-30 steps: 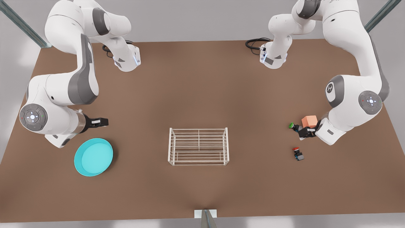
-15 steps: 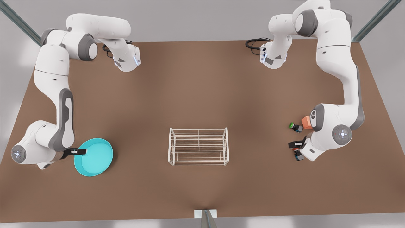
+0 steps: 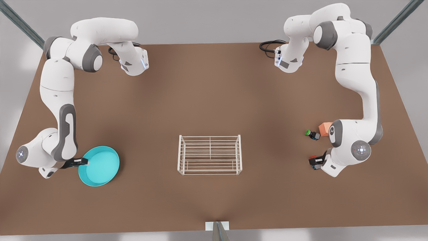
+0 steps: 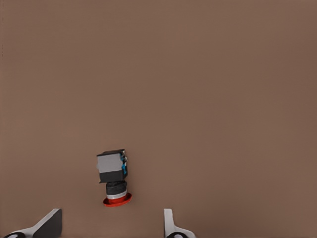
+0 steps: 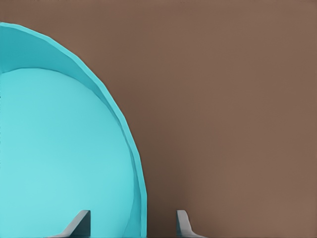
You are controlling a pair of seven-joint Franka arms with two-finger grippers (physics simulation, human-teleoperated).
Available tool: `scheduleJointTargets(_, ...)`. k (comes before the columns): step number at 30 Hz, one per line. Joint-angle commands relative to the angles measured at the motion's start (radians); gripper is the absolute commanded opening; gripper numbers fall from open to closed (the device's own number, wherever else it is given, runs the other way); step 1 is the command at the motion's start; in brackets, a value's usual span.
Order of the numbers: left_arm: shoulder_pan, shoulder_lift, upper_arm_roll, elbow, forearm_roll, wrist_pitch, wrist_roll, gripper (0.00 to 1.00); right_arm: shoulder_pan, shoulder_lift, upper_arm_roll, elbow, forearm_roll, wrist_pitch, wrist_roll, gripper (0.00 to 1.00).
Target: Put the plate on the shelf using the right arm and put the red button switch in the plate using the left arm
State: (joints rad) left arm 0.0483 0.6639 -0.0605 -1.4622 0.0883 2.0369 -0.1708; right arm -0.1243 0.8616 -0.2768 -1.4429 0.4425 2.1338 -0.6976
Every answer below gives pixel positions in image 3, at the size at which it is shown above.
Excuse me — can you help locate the red button switch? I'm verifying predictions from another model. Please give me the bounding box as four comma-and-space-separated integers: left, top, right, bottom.
308, 155, 322, 170

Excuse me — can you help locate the turquoise plate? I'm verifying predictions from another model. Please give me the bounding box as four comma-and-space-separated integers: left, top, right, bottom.
78, 146, 120, 187

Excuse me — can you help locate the orange block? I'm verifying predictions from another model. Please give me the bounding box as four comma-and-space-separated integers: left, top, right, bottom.
318, 122, 333, 136

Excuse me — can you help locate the white wire shelf rack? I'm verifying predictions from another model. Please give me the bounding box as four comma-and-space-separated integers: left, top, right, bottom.
177, 135, 243, 176

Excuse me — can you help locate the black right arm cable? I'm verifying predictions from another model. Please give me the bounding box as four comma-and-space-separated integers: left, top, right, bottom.
108, 42, 141, 61

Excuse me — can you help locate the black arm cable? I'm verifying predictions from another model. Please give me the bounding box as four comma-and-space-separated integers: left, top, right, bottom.
259, 40, 288, 59
108, 42, 141, 61

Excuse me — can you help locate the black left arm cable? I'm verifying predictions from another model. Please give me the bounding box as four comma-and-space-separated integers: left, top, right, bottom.
259, 40, 288, 59

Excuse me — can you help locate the silver frame post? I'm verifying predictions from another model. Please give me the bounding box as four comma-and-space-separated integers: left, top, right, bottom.
205, 221, 230, 241
371, 0, 425, 45
0, 0, 45, 49

